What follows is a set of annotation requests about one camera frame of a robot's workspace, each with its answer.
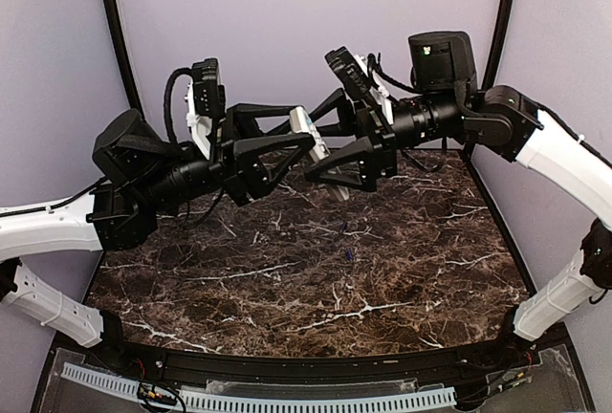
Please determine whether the white slotted cable duct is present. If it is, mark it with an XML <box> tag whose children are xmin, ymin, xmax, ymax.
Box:
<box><xmin>60</xmin><ymin>363</ymin><xmax>457</xmax><ymax>413</ymax></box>

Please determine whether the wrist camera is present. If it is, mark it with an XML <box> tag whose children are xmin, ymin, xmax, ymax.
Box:
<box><xmin>325</xmin><ymin>47</ymin><xmax>394</xmax><ymax>125</ymax></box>
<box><xmin>185</xmin><ymin>57</ymin><xmax>227</xmax><ymax>160</ymax></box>

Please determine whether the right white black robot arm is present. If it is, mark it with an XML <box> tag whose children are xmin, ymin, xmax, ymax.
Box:
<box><xmin>278</xmin><ymin>31</ymin><xmax>611</xmax><ymax>369</ymax></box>

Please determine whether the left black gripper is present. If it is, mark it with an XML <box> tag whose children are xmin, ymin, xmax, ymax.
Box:
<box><xmin>140</xmin><ymin>100</ymin><xmax>317</xmax><ymax>212</ymax></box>

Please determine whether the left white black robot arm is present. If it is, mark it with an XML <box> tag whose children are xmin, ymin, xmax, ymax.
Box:
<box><xmin>1</xmin><ymin>104</ymin><xmax>318</xmax><ymax>371</ymax></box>

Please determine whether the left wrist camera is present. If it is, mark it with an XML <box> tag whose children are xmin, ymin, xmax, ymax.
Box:
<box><xmin>185</xmin><ymin>57</ymin><xmax>227</xmax><ymax>160</ymax></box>

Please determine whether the left black frame post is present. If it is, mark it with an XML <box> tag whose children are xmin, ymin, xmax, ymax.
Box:
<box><xmin>102</xmin><ymin>0</ymin><xmax>144</xmax><ymax>116</ymax></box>

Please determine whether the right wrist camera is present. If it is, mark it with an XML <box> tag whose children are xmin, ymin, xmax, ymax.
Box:
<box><xmin>325</xmin><ymin>47</ymin><xmax>394</xmax><ymax>125</ymax></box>

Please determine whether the right black frame post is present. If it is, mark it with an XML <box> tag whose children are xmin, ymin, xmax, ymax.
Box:
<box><xmin>481</xmin><ymin>0</ymin><xmax>514</xmax><ymax>90</ymax></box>

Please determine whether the black frame post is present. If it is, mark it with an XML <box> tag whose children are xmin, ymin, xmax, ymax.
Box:
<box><xmin>102</xmin><ymin>0</ymin><xmax>144</xmax><ymax>116</ymax></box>
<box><xmin>481</xmin><ymin>0</ymin><xmax>514</xmax><ymax>90</ymax></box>

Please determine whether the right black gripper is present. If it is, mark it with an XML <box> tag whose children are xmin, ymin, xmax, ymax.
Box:
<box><xmin>295</xmin><ymin>84</ymin><xmax>466</xmax><ymax>189</ymax></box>

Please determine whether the black front rail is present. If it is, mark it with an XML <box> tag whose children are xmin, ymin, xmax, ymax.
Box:
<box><xmin>86</xmin><ymin>340</ymin><xmax>540</xmax><ymax>385</ymax></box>

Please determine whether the grey remote control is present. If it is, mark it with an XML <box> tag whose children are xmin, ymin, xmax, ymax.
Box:
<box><xmin>289</xmin><ymin>106</ymin><xmax>350</xmax><ymax>202</ymax></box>

